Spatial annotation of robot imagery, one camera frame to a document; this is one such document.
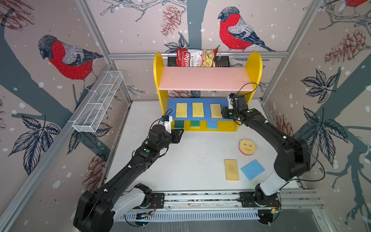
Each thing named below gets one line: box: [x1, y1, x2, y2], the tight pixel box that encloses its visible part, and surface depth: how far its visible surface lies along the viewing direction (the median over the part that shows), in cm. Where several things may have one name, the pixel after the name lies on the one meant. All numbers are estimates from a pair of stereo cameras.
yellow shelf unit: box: [153, 51, 263, 132], surface depth 84 cm
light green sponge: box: [190, 120, 200, 128], surface depth 105 cm
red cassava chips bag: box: [176, 47, 219, 68], surface depth 88 cm
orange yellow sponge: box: [209, 103, 223, 119], surface depth 96 cm
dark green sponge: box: [174, 120, 185, 130], surface depth 106 cm
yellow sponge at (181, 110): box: [175, 102, 188, 118], surface depth 97 cm
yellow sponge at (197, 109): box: [192, 101, 205, 118], surface depth 97 cm
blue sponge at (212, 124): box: [207, 120, 218, 130], surface depth 105 cm
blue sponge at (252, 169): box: [240, 159, 266, 181], surface depth 85 cm
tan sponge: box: [224, 159, 240, 181], surface depth 85 cm
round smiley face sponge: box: [238, 138, 257, 156], surface depth 92 cm
